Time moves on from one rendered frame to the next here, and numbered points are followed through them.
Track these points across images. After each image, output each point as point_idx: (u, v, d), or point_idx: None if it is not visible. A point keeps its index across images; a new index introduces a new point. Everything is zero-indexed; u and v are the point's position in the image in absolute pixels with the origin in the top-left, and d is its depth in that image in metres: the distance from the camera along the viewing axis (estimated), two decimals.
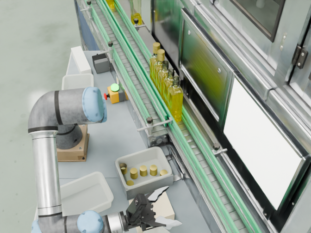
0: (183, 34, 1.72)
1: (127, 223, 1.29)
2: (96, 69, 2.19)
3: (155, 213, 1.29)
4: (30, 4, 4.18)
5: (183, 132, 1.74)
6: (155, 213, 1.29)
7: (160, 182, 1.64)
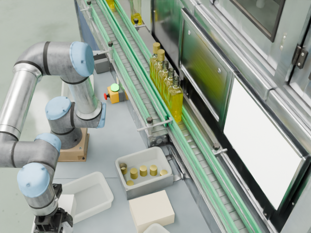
0: (183, 34, 1.72)
1: None
2: (96, 69, 2.19)
3: None
4: (30, 4, 4.18)
5: (183, 132, 1.74)
6: None
7: (160, 182, 1.64)
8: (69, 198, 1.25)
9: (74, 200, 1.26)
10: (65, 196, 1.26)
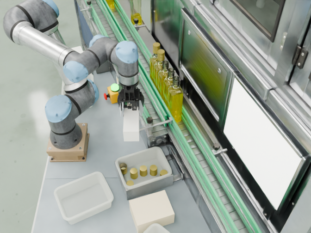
0: (183, 34, 1.72)
1: None
2: (96, 69, 2.19)
3: None
4: None
5: (183, 132, 1.74)
6: None
7: (160, 182, 1.64)
8: None
9: None
10: None
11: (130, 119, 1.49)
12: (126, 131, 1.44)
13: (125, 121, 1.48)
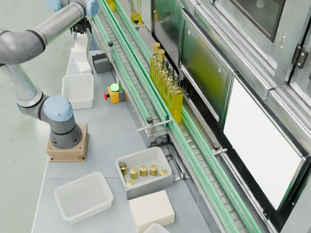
0: (183, 34, 1.72)
1: None
2: (96, 69, 2.19)
3: None
4: (30, 4, 4.18)
5: (183, 132, 1.74)
6: None
7: (160, 182, 1.64)
8: None
9: None
10: None
11: (80, 43, 1.83)
12: (75, 51, 1.78)
13: (76, 45, 1.82)
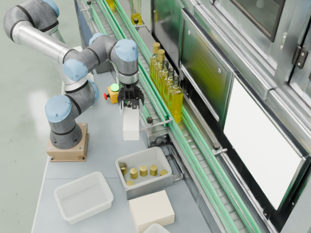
0: (183, 34, 1.72)
1: None
2: (96, 69, 2.19)
3: None
4: None
5: (183, 132, 1.74)
6: None
7: (160, 182, 1.64)
8: None
9: None
10: None
11: (130, 118, 1.48)
12: (126, 130, 1.43)
13: (125, 120, 1.47)
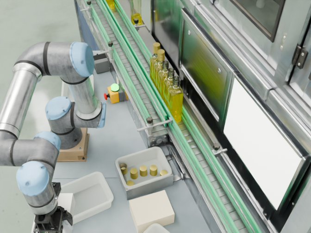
0: (183, 34, 1.72)
1: None
2: (96, 69, 2.19)
3: None
4: (30, 4, 4.18)
5: (183, 132, 1.74)
6: None
7: (160, 182, 1.64)
8: (67, 196, 1.24)
9: (72, 199, 1.26)
10: (63, 194, 1.25)
11: None
12: None
13: None
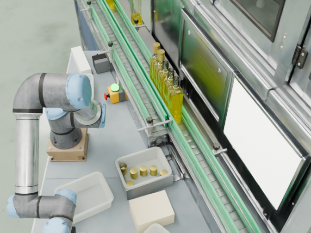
0: (183, 34, 1.72)
1: None
2: (96, 69, 2.19)
3: None
4: (30, 4, 4.18)
5: (183, 132, 1.74)
6: None
7: (160, 182, 1.64)
8: None
9: None
10: None
11: None
12: None
13: None
